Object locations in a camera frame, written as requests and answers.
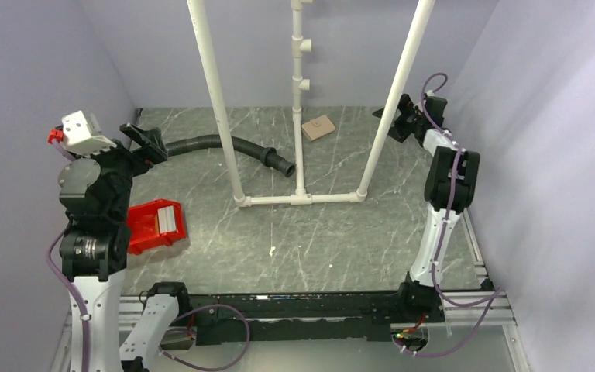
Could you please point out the white PVC pipe frame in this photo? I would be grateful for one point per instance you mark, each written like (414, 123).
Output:
(301, 45)

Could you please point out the white cards stack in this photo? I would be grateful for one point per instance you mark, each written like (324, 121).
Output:
(166, 220)

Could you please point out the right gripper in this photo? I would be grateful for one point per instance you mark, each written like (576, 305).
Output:
(404, 107)

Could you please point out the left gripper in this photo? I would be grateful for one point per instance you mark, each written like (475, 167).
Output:
(152, 149)

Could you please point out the red plastic bin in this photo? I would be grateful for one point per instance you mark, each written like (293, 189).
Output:
(143, 223)

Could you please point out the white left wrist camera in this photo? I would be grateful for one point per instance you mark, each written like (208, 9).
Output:
(79, 134)

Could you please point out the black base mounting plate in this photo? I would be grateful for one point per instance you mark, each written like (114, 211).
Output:
(293, 316)

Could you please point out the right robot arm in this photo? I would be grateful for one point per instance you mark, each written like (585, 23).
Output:
(449, 187)

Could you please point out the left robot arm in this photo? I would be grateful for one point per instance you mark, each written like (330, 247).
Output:
(95, 190)

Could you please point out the aluminium extrusion rail frame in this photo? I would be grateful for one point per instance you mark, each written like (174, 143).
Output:
(483, 306)

